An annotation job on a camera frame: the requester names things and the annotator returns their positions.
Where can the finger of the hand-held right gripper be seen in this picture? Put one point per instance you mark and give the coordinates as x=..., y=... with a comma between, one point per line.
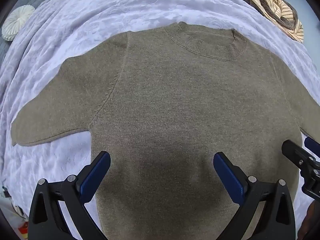
x=312, y=146
x=291, y=150

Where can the striped cream garment pile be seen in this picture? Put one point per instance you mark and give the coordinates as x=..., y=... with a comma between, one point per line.
x=287, y=20

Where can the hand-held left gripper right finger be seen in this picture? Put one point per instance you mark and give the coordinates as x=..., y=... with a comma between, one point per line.
x=228, y=177

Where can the round white pleated pillow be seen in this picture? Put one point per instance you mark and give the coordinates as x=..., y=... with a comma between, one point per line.
x=17, y=22

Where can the red packet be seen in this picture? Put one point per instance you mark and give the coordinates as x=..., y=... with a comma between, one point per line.
x=23, y=230

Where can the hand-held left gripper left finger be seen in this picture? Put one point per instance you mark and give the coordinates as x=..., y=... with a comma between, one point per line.
x=96, y=175

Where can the beige striped cloth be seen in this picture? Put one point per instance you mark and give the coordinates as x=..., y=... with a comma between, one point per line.
x=275, y=7

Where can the lavender plush blanket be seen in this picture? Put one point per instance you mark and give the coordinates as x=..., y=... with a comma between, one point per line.
x=100, y=17

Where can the olive brown knit sweater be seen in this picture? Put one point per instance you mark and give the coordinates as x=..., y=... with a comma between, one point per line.
x=162, y=105

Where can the person's right hand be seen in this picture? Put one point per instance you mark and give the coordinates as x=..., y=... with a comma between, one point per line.
x=311, y=222

